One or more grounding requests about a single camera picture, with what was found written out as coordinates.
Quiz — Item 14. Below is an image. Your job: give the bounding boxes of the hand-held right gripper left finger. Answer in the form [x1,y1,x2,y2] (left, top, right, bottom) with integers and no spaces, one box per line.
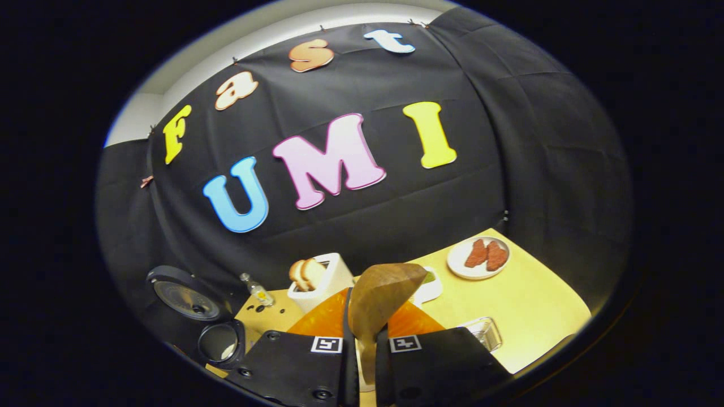
[225,287,360,407]

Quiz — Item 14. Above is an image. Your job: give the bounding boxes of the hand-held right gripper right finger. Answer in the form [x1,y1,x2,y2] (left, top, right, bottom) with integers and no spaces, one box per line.
[373,300,514,407]

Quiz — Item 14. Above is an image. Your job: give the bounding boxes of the wooden spoon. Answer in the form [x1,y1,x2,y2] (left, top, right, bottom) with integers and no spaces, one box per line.
[347,263,428,386]

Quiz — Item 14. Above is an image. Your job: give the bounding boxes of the metal wire chopstick holder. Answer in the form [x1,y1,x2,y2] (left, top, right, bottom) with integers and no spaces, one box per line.
[457,317,503,353]

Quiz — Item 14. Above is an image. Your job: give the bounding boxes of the grey silver rice cooker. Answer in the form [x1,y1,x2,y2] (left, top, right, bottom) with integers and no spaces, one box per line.
[144,265,247,371]

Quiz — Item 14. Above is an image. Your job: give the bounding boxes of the white divided dish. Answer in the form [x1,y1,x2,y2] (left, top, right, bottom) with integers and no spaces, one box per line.
[410,267,443,306]

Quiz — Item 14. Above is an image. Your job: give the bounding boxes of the white toaster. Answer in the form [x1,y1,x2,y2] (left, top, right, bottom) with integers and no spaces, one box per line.
[287,253,355,314]

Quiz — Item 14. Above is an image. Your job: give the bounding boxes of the small clear glass bottle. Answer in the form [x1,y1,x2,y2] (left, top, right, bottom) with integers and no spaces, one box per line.
[239,273,276,308]

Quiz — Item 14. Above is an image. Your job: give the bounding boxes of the white round plate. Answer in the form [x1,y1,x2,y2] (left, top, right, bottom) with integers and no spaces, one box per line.
[447,236,511,281]

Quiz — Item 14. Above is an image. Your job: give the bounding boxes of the black backdrop cloth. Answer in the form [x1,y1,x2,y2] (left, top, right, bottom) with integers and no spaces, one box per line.
[95,7,633,340]

